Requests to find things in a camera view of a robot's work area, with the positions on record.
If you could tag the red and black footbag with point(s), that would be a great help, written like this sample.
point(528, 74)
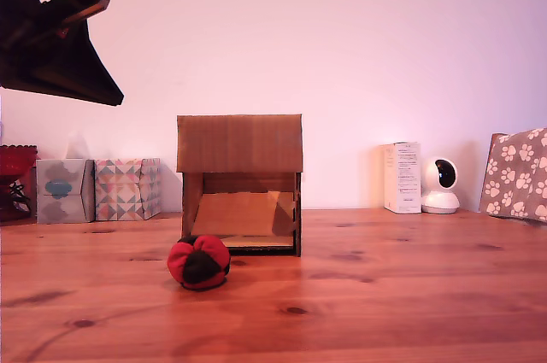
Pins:
point(198, 262)

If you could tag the small white round camera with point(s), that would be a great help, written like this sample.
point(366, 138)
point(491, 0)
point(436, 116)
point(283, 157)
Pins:
point(440, 183)

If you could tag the triangle-pattern tissue box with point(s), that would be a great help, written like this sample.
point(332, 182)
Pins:
point(124, 190)

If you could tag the tall white printed carton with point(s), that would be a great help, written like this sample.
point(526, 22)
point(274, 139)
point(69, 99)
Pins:
point(401, 177)

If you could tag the grey cloud-print tissue box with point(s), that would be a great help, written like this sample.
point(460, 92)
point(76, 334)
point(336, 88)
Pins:
point(60, 192)

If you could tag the cardboard dice tower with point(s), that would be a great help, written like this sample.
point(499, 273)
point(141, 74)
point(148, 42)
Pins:
point(239, 145)

